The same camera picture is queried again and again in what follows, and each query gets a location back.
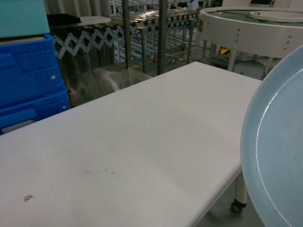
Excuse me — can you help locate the white table leg with caster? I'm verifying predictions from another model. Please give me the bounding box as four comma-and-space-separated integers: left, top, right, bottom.
231, 171, 248, 213

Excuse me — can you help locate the expandable roller conveyor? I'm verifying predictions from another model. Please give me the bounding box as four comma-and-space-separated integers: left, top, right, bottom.
51, 9, 199, 59

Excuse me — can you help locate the blue crate upper right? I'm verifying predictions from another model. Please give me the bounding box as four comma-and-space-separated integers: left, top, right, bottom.
0, 34, 67, 108

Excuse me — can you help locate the teal plastic tub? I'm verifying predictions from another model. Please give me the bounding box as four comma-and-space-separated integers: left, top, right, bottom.
0, 0, 50, 38

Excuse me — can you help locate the blue crate lower right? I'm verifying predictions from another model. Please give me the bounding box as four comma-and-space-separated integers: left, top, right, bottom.
0, 89, 70, 135

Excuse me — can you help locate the white round turntable machine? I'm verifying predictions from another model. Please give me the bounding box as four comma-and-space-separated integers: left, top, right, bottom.
199, 0, 303, 71

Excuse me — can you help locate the blue crate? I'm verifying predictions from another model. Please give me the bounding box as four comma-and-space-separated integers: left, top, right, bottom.
0, 89, 70, 135
0, 34, 67, 108

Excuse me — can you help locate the light blue round tray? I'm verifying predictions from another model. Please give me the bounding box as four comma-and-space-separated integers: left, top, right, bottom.
241, 47, 303, 227

